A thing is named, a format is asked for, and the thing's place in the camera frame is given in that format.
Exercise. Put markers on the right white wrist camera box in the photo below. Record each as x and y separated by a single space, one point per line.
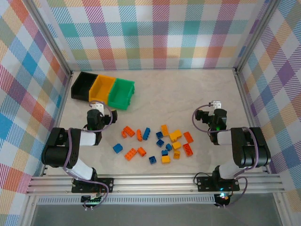
216 104

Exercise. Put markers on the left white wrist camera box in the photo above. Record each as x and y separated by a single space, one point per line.
98 108

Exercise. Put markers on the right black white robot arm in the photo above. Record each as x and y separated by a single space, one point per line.
224 139

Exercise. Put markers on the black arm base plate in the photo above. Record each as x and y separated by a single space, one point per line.
204 183
76 188

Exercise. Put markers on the orange lego brick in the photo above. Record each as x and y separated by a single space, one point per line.
188 137
128 130
139 134
131 154
187 149
141 151

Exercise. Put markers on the yellow plastic bin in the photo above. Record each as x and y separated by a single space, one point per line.
101 90

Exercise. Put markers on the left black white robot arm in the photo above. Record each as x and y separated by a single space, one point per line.
88 139

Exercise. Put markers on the small controller circuit board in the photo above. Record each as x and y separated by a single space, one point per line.
90 199
223 197

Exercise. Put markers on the black plastic bin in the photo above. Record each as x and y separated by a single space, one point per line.
81 87

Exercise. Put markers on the aluminium frame post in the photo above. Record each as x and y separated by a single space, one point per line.
51 35
257 35

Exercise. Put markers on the yellow lego brick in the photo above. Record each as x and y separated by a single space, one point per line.
178 134
172 137
165 159
165 130
176 145
176 155

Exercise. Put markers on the green plastic bin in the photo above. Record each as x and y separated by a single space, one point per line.
121 94

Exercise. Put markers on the long aluminium mounting rail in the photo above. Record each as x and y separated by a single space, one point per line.
152 182

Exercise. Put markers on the aluminium side rail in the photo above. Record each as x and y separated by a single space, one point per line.
58 117
247 106

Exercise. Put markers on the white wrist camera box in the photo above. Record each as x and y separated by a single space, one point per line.
216 104
98 108

